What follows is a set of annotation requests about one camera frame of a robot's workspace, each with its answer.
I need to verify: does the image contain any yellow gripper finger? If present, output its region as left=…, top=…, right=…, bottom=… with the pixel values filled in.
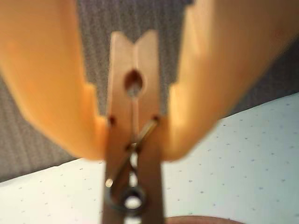
left=160, top=0, right=299, bottom=162
left=0, top=0, right=110, bottom=161

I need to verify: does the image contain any wooden clothespin with metal spring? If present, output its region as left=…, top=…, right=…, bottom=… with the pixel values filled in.
left=101, top=31, right=167, bottom=224

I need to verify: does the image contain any white dotted grid mat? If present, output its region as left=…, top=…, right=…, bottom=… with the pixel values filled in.
left=0, top=92, right=299, bottom=224

